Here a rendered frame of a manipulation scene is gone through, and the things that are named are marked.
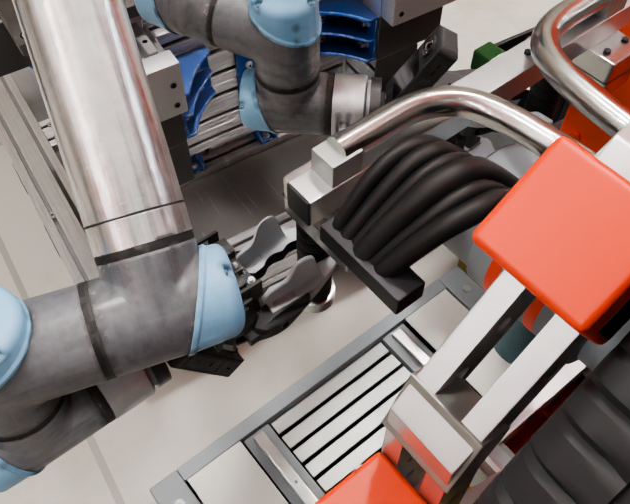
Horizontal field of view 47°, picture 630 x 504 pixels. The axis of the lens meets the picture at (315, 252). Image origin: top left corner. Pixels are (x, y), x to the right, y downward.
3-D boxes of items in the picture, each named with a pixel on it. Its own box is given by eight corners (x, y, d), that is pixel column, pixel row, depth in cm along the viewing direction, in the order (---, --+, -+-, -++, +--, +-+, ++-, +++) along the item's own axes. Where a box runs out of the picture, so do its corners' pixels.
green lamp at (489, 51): (486, 81, 119) (490, 62, 115) (468, 68, 121) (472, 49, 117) (502, 71, 120) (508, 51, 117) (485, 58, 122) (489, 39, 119)
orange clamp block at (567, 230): (602, 349, 42) (582, 337, 34) (500, 262, 45) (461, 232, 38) (690, 258, 41) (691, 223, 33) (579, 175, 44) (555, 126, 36)
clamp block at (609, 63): (597, 104, 75) (615, 63, 71) (531, 58, 80) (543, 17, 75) (628, 83, 77) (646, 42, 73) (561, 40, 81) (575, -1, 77)
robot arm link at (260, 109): (234, 92, 83) (241, 144, 90) (330, 98, 83) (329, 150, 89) (245, 47, 88) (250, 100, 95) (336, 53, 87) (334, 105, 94)
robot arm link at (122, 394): (124, 431, 64) (80, 365, 68) (169, 401, 65) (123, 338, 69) (104, 395, 58) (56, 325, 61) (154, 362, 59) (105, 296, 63)
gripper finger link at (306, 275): (356, 246, 67) (266, 289, 64) (353, 282, 72) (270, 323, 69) (338, 223, 68) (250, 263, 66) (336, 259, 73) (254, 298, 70)
